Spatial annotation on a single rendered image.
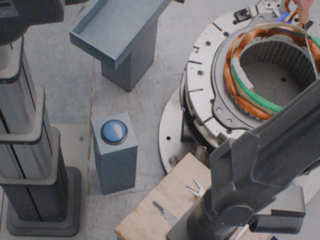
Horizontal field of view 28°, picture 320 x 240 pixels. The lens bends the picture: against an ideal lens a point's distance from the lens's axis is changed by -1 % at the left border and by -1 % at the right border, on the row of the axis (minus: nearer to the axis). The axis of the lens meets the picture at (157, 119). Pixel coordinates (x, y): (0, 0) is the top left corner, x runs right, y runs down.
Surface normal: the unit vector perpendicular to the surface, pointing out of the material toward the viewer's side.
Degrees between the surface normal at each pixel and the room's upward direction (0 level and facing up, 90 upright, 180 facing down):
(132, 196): 0
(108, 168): 90
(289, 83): 0
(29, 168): 90
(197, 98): 0
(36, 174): 90
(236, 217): 81
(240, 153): 66
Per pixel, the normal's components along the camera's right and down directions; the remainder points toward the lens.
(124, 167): 0.29, 0.89
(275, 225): 0.06, 0.57
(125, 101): 0.05, -0.40
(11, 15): 0.00, 0.85
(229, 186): -0.89, -0.24
